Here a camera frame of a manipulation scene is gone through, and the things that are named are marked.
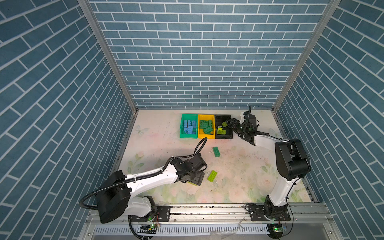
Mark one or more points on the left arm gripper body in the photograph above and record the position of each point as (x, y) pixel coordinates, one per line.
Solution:
(197, 177)

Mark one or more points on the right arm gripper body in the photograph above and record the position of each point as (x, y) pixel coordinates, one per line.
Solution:
(239, 128)

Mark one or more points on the dark green lego brick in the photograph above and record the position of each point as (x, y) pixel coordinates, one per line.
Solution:
(216, 152)
(208, 131)
(204, 124)

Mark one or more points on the blue lego brick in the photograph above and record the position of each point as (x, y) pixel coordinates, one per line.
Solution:
(190, 131)
(187, 123)

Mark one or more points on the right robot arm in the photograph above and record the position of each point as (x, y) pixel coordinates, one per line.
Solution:
(292, 161)

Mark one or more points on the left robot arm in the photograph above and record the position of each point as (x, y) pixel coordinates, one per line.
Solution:
(119, 194)

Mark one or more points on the black plastic bin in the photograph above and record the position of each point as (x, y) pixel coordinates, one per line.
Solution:
(219, 119)

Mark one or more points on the green plastic bin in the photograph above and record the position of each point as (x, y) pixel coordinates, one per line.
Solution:
(194, 119)

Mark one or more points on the yellow plastic bin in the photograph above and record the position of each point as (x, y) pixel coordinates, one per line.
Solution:
(201, 134)

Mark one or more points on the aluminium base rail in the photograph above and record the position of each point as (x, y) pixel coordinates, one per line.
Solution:
(302, 221)

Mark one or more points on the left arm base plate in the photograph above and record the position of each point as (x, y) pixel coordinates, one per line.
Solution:
(156, 213)

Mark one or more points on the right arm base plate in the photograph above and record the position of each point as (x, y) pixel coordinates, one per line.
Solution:
(267, 213)

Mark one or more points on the aluminium corner post right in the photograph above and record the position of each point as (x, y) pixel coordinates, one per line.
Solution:
(318, 30)

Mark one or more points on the aluminium corner post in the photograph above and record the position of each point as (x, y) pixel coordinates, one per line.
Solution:
(318, 30)
(92, 20)

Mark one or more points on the aluminium corner post left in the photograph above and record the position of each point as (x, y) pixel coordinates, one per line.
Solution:
(92, 20)

